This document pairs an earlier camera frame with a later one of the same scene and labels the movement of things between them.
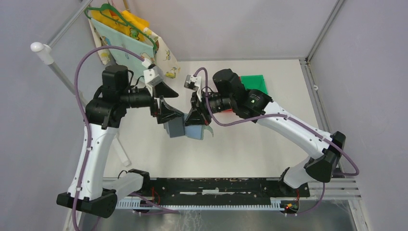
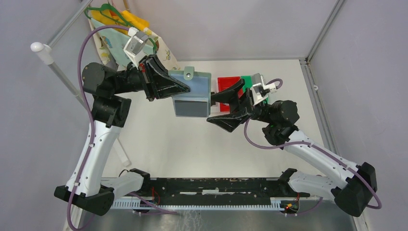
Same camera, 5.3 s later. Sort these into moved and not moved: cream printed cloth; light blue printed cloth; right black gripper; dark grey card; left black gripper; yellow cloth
Moved: dark grey card; right black gripper; left black gripper
Not moved: yellow cloth; cream printed cloth; light blue printed cloth
